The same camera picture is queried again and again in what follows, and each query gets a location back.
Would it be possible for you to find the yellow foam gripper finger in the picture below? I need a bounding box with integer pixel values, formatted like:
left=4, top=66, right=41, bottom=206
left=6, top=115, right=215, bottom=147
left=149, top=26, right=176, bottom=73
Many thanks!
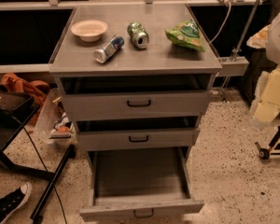
left=250, top=65, right=280, bottom=129
left=246, top=25, right=270, bottom=49

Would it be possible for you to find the silver blue redbull can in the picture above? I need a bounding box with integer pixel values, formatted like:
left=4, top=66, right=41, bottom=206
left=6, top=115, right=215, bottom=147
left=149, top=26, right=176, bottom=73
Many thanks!
left=93, top=35, right=124, bottom=63

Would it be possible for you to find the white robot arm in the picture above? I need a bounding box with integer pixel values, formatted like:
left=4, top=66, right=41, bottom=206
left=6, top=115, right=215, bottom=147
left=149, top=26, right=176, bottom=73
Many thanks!
left=246, top=12, right=280, bottom=129

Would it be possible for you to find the green soda can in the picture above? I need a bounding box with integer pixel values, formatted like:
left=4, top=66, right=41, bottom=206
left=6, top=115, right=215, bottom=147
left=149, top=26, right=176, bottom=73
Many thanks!
left=127, top=21, right=149, bottom=49

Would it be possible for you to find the grey drawer cabinet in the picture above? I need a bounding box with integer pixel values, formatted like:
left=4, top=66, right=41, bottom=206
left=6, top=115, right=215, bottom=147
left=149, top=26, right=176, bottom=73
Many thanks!
left=48, top=3, right=223, bottom=161

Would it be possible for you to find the grey top drawer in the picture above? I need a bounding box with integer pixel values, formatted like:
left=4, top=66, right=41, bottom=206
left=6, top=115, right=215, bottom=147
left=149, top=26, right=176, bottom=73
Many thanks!
left=61, top=75, right=210, bottom=121

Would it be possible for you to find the grey drawer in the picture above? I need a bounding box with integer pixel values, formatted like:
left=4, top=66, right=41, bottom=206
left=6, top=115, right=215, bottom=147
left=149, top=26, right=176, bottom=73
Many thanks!
left=80, top=147, right=203, bottom=222
left=61, top=75, right=210, bottom=121
left=77, top=117, right=200, bottom=151

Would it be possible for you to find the grey bottom drawer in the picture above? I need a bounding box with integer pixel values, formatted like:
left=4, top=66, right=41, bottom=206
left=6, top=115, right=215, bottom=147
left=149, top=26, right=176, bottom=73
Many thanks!
left=80, top=147, right=203, bottom=222

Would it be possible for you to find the grey middle drawer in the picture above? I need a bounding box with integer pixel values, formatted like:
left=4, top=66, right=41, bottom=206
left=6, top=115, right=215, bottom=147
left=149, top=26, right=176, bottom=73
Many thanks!
left=77, top=117, right=200, bottom=151

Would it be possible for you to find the metal tripod pole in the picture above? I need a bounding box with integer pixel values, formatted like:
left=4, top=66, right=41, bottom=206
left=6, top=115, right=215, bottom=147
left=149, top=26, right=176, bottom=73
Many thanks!
left=219, top=0, right=260, bottom=103

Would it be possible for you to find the black wheeled stand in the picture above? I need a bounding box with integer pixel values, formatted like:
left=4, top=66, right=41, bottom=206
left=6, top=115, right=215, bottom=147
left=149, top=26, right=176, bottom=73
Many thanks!
left=255, top=126, right=280, bottom=160

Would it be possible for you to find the green chip bag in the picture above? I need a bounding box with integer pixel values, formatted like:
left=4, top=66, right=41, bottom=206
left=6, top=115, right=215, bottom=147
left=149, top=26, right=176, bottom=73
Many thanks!
left=165, top=20, right=205, bottom=52

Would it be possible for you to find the white paper bowl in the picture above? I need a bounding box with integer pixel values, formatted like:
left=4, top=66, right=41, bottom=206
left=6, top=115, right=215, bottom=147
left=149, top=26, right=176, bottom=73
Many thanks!
left=71, top=20, right=108, bottom=42

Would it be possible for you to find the clear plastic bag of items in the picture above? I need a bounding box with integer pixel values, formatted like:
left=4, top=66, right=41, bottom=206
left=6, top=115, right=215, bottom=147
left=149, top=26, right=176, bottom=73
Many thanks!
left=35, top=88, right=77, bottom=147

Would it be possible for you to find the orange jacket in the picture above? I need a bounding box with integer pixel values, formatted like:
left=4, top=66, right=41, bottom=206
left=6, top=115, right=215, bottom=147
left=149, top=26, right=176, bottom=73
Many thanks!
left=0, top=73, right=50, bottom=124

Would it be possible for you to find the black white sneaker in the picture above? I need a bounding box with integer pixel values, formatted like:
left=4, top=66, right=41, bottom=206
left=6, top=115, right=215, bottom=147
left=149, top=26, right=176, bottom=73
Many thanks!
left=0, top=182, right=33, bottom=224

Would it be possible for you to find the white power strip cable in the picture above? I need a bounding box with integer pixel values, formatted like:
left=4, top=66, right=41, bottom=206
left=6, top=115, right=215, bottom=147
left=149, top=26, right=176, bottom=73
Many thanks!
left=208, top=0, right=238, bottom=46

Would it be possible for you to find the black stand with cable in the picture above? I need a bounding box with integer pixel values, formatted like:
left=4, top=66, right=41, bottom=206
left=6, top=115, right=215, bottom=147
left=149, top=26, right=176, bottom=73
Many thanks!
left=0, top=91, right=76, bottom=224

